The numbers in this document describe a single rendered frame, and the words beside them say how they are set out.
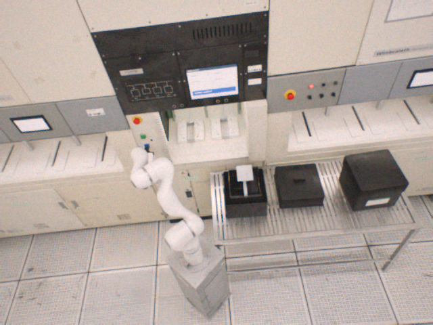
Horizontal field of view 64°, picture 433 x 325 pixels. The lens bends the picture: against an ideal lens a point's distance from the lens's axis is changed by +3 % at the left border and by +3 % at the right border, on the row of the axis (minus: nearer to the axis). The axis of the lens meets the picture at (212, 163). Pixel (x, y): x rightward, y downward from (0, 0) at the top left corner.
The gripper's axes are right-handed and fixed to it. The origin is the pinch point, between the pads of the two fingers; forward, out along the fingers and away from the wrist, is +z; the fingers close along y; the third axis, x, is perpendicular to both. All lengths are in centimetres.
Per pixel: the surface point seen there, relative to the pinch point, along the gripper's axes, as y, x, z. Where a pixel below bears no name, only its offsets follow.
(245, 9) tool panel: 70, 88, 3
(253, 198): 68, -15, -39
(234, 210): 55, -23, -41
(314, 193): 109, -24, -34
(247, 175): 66, -2, -30
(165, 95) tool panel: 22.0, 42.5, 2.5
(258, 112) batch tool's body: 76, 25, -2
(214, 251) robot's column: 40, -34, -64
